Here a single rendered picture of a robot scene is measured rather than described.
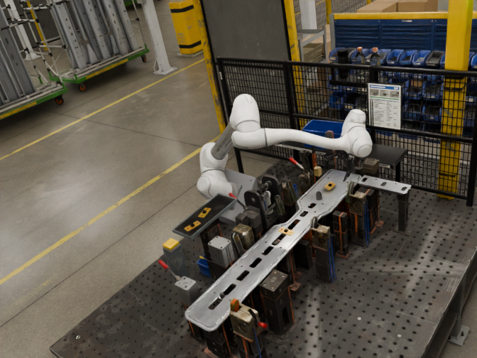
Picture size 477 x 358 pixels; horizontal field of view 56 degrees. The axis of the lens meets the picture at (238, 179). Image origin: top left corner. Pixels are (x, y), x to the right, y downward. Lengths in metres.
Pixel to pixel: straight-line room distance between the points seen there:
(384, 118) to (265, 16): 2.05
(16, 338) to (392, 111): 3.19
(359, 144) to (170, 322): 1.34
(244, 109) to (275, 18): 2.23
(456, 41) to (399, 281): 1.30
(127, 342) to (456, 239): 1.89
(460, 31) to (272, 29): 2.31
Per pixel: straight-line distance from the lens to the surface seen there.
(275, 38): 4.66
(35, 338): 3.95
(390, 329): 2.35
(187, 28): 9.98
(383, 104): 2.98
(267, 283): 2.12
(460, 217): 3.03
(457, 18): 2.73
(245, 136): 2.40
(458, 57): 2.78
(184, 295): 2.19
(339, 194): 2.67
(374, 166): 2.83
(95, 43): 10.32
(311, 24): 6.84
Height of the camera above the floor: 2.49
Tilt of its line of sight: 30 degrees down
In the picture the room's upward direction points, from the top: 11 degrees counter-clockwise
